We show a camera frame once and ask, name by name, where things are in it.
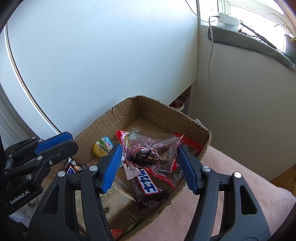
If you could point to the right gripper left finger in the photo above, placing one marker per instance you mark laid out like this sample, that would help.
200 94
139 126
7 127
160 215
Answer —
55 217

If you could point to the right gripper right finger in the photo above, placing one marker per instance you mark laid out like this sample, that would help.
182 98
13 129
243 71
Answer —
242 216

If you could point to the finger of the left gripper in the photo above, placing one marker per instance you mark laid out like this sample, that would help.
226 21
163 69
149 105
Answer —
31 171
30 148

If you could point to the bread cracker pack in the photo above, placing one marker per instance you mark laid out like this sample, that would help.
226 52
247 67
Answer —
114 201

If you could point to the orange jelly cup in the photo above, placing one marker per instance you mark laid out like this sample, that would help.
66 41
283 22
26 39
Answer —
102 147

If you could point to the small white red packet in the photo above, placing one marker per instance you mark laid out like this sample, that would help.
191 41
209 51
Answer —
131 172

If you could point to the red date snack bag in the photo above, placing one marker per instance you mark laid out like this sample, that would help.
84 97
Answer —
148 149

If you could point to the green candy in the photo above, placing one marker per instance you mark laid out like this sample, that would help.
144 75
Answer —
132 226

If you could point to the dark snickers bar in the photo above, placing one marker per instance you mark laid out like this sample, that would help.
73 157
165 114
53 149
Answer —
148 194

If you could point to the brown cardboard box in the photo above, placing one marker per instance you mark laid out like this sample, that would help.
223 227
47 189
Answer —
139 113

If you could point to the potted spider plant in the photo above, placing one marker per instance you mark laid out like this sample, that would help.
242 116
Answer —
289 39

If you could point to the grey windowsill mat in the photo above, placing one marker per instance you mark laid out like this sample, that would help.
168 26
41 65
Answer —
230 38

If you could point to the white power box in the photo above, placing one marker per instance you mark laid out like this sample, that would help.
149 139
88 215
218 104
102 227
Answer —
228 22

